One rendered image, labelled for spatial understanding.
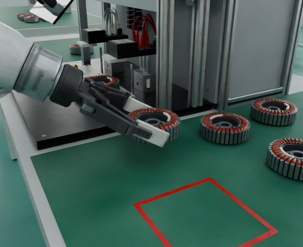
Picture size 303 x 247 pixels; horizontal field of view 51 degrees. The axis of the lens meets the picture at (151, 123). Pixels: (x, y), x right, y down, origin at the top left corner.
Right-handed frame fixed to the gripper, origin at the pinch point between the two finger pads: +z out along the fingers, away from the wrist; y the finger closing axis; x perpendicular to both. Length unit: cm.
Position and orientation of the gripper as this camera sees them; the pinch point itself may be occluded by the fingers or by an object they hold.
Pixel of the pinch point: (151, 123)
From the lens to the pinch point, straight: 65.4
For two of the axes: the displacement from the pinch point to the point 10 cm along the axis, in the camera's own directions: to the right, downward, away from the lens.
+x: 4.9, -8.2, -2.9
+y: 1.9, 4.2, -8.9
